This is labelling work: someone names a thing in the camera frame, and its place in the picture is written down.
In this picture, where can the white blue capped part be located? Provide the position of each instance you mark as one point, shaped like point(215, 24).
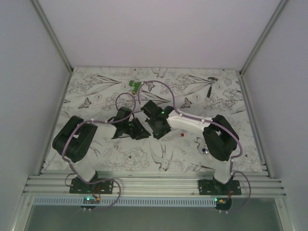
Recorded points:
point(205, 151)

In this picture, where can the left controller board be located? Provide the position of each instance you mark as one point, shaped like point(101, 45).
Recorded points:
point(90, 203)

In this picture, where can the controller board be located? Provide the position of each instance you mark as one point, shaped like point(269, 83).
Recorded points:
point(223, 204)
point(90, 203)

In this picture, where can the small black hammer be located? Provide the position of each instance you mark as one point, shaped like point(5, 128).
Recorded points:
point(212, 79)

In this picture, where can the floral patterned table mat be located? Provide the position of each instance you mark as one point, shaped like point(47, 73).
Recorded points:
point(95, 93)

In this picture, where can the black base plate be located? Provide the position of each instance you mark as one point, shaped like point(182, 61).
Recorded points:
point(214, 187)
point(79, 187)

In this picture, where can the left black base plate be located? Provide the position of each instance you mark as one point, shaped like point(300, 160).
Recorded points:
point(79, 187)

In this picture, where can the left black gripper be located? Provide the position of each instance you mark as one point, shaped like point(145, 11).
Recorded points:
point(144, 134)

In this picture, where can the slotted grey cable duct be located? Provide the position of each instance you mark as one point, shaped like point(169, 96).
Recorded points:
point(129, 201)

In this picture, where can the right controller board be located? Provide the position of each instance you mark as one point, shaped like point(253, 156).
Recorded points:
point(223, 204)

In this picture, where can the aluminium rail frame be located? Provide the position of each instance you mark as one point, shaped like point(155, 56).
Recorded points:
point(178, 184)

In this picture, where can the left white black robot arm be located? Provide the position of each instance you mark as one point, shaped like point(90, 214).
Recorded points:
point(75, 138)

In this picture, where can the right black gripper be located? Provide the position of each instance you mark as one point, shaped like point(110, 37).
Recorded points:
point(156, 132)

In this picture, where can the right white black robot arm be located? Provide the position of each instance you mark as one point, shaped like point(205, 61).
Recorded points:
point(220, 138)

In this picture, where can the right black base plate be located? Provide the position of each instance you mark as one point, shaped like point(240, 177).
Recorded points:
point(214, 187)

